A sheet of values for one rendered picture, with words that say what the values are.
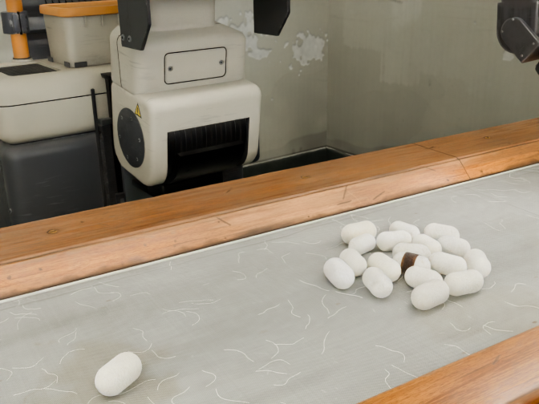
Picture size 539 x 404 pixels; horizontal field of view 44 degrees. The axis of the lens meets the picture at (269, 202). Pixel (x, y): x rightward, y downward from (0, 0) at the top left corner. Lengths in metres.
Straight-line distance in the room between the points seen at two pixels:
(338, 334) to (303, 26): 2.64
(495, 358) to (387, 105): 2.53
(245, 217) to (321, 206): 0.10
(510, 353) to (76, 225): 0.43
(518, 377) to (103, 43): 1.13
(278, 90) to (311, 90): 0.19
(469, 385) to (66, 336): 0.31
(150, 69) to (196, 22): 0.13
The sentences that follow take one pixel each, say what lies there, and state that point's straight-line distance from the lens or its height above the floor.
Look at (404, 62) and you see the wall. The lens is 2.88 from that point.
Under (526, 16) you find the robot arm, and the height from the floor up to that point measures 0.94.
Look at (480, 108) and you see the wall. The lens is 2.66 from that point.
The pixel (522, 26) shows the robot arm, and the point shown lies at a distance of 0.93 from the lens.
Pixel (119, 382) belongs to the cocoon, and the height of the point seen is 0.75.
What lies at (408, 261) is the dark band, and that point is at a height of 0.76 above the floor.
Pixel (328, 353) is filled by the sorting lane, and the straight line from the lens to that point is 0.52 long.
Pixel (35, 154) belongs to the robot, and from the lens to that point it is 1.36.
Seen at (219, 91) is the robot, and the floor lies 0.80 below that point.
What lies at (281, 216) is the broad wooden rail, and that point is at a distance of 0.73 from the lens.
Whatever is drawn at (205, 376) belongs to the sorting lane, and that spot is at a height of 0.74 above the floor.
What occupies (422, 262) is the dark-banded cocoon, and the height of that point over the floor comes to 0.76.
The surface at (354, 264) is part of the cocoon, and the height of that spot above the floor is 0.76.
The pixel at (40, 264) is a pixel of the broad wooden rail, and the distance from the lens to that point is 0.65.
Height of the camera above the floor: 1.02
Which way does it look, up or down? 20 degrees down
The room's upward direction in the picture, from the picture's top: 1 degrees counter-clockwise
